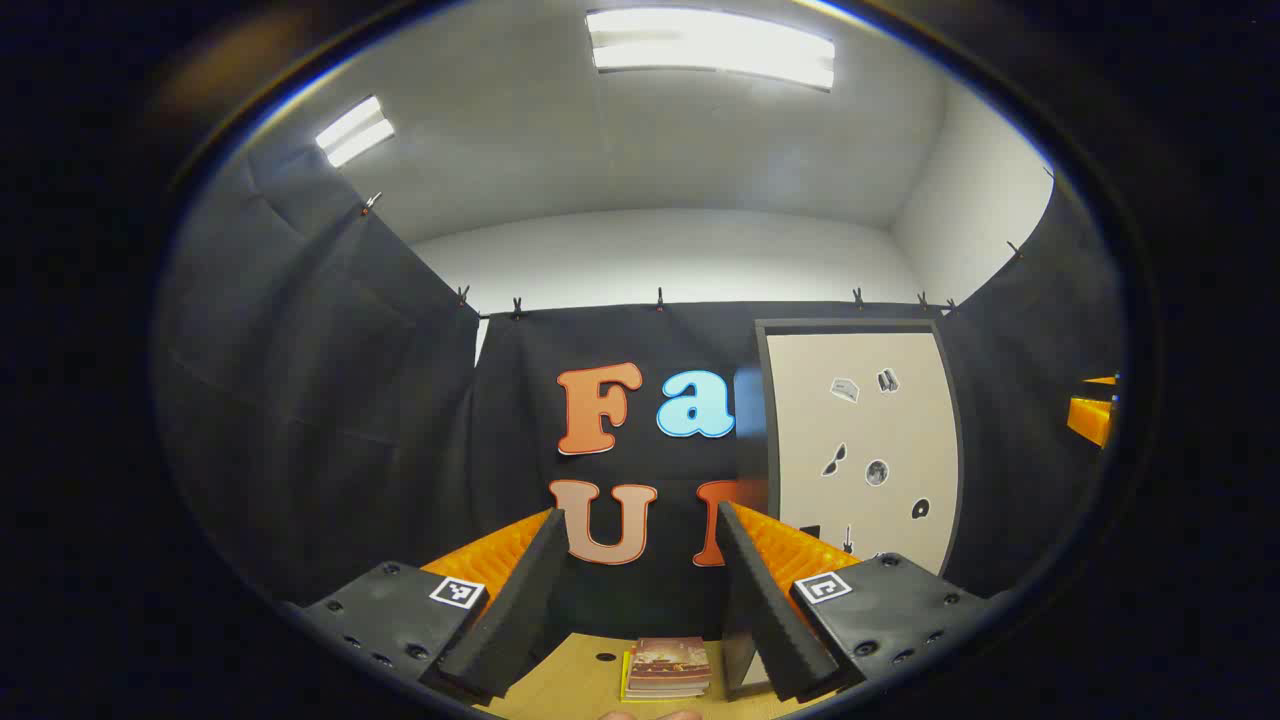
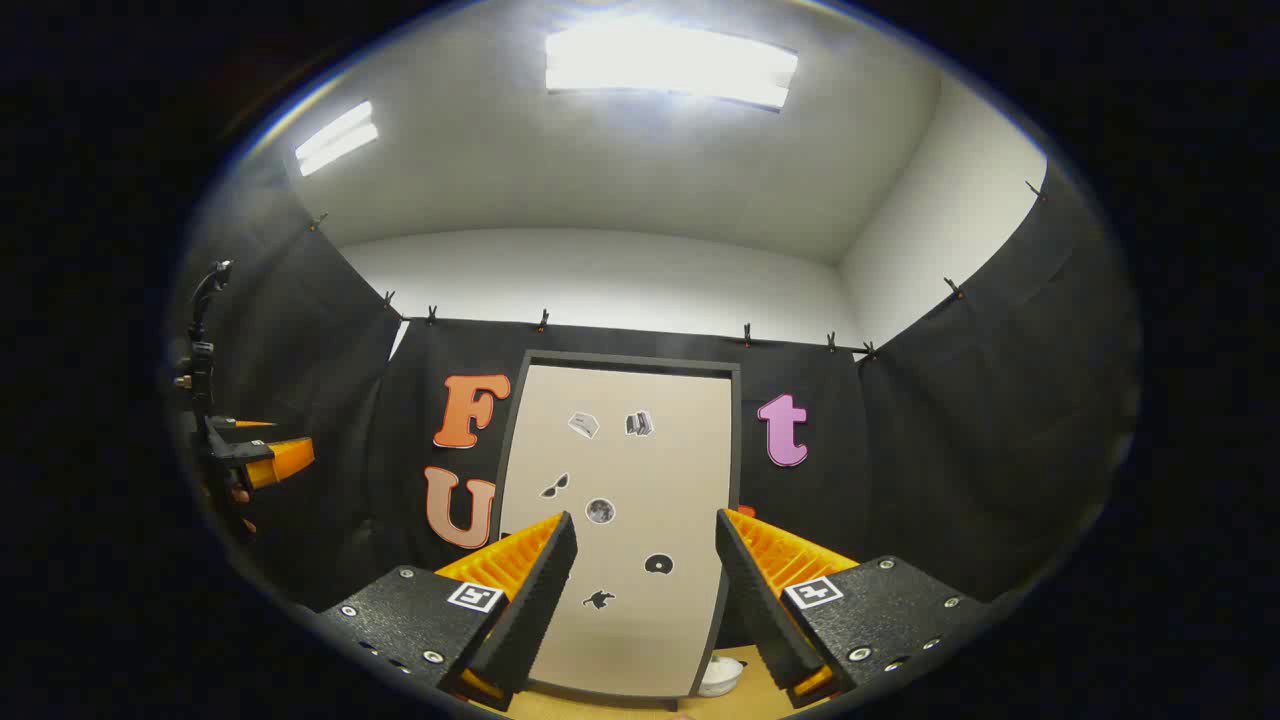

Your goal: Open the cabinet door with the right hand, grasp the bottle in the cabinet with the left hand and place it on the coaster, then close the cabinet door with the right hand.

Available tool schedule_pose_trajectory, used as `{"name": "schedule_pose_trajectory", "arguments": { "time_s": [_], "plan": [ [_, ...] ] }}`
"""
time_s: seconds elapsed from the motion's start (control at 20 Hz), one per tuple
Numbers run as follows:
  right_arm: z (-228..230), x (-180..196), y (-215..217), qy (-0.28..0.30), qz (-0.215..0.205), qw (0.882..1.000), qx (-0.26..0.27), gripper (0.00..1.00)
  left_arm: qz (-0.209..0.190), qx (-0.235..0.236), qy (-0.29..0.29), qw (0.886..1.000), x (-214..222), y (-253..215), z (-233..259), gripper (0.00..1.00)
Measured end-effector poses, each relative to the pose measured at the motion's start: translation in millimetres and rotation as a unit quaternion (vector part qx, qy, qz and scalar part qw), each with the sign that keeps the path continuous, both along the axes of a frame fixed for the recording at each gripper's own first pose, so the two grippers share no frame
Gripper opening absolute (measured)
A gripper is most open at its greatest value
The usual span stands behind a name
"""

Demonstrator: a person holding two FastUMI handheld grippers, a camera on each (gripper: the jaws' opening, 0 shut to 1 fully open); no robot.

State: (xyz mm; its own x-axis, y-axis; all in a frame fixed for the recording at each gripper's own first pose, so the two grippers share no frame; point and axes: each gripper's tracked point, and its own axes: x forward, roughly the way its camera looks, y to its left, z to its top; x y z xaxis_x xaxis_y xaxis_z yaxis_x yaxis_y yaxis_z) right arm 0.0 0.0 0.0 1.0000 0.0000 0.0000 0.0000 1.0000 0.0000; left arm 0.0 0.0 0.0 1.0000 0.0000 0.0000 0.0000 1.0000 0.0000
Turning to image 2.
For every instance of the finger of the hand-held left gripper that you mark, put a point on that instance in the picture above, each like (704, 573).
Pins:
(285, 460)
(240, 424)

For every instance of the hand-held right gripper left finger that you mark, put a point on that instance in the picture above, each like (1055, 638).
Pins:
(535, 610)

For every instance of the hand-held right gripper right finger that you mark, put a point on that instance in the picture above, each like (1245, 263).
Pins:
(765, 620)

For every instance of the beige cabinet door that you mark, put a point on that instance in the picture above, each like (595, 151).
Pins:
(640, 470)

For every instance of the grey cabinet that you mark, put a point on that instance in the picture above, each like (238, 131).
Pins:
(630, 357)

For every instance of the white ceramic jar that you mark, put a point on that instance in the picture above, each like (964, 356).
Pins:
(720, 678)

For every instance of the black backdrop cloth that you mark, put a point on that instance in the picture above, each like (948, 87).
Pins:
(950, 450)

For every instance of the small ceiling light panel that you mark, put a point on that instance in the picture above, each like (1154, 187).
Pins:
(335, 140)

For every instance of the large ceiling light panel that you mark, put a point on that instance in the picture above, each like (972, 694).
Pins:
(670, 65)

